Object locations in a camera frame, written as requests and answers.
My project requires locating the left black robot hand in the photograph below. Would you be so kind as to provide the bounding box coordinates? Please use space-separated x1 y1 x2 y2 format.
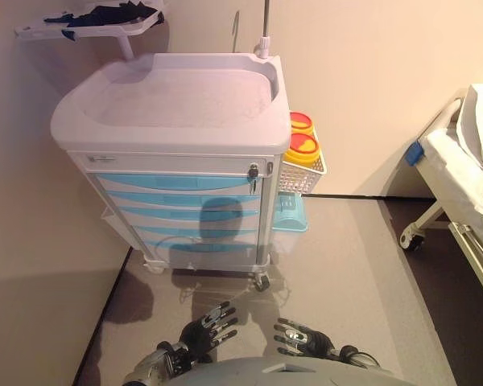
180 301 239 365

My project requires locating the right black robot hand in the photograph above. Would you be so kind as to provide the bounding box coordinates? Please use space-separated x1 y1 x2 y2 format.
272 317 335 359

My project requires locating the grey robot torso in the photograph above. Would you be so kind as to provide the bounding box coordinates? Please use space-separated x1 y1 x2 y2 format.
172 355 411 386

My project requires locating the light blue waste bin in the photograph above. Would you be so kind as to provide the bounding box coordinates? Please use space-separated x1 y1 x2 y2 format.
271 191 309 254

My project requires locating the white bed caster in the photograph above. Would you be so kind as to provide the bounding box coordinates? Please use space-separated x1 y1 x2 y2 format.
400 231 426 253

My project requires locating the white side bin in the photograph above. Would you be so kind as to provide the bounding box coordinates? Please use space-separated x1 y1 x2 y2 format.
100 207 124 234

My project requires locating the white mesh side basket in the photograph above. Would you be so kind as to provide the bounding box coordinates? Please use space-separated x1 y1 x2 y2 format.
277 124 328 196

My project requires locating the black cart key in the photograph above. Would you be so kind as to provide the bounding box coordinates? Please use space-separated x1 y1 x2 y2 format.
247 162 261 194

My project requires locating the yellow container red lid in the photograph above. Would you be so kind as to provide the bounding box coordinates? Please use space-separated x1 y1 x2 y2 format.
288 111 316 133
284 132 321 165

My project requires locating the blue bed clip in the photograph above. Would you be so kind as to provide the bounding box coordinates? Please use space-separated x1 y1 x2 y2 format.
405 140 426 166

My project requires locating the white hospital bed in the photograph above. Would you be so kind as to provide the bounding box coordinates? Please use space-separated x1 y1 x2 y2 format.
399 83 483 318

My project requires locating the white medical cart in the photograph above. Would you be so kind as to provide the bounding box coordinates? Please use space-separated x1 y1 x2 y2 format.
50 51 293 293

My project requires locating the metal IV pole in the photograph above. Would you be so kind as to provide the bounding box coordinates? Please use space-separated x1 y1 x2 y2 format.
254 0 273 60

